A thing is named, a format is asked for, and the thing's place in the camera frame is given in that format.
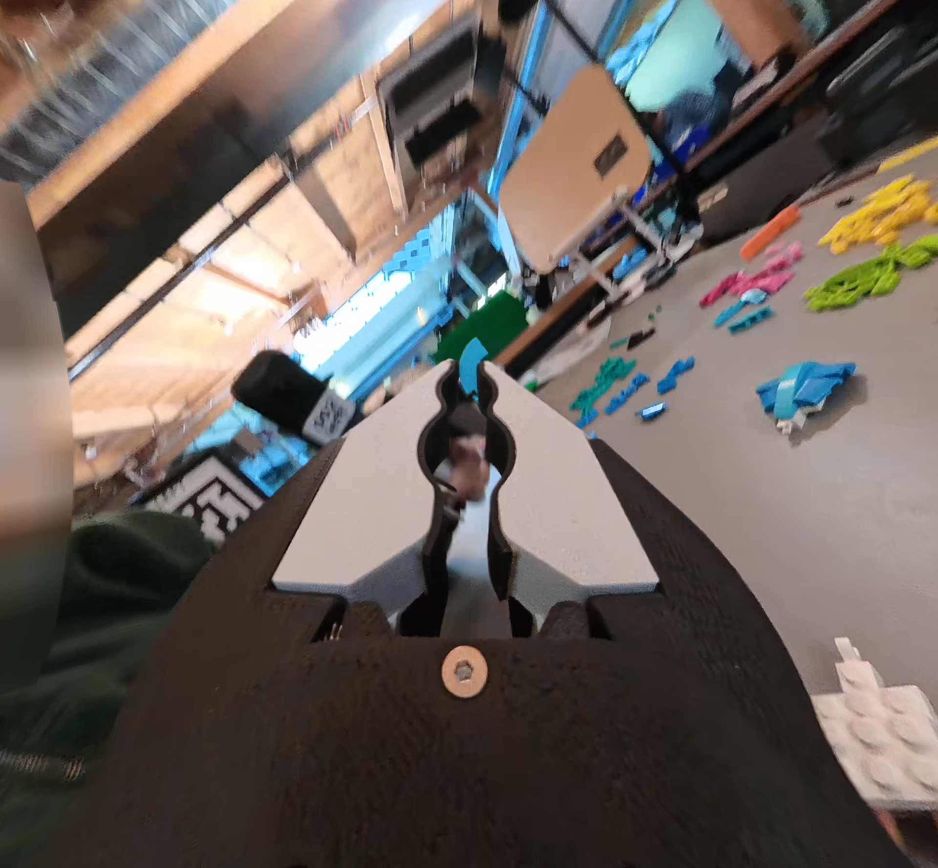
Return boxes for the tan desk with white legs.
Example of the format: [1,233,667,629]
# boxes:
[497,65,704,297]

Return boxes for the orange toy brick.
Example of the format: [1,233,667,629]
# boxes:
[739,206,800,261]

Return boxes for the black ceiling unit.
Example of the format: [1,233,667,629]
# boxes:
[376,23,486,167]

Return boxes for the silver ventilation duct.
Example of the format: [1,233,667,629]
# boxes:
[0,0,316,176]

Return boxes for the heap of pink bricks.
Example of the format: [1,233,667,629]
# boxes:
[699,242,804,309]

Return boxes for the blue toy brick model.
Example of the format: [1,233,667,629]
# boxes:
[755,360,857,438]

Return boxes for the heap of blue teal bricks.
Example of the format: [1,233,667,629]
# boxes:
[569,355,696,431]

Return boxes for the white toy brick model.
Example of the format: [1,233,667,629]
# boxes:
[809,636,938,812]

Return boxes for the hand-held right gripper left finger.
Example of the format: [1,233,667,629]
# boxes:
[271,359,461,618]

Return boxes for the green board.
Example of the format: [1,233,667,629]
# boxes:
[435,292,531,365]

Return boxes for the teal curved toy brick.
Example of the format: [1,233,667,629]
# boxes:
[457,338,491,397]

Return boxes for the heap of green bricks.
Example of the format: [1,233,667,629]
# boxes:
[803,233,938,313]

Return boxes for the heap of yellow bricks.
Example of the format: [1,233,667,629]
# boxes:
[818,174,938,255]

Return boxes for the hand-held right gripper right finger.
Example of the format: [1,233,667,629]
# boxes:
[478,361,662,621]

